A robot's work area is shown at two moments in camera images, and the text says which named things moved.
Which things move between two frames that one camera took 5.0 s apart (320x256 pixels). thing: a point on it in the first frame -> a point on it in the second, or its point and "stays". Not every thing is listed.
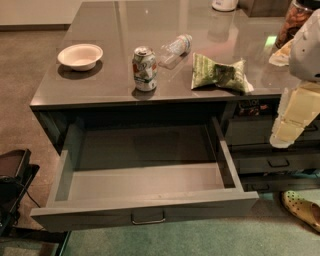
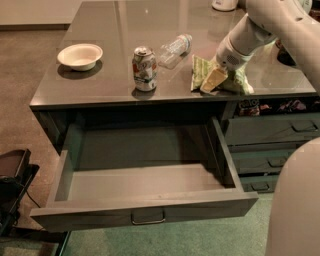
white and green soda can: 145,68 stays
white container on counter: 224,5 stays
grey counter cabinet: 153,60 stays
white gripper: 306,53 -> 231,58
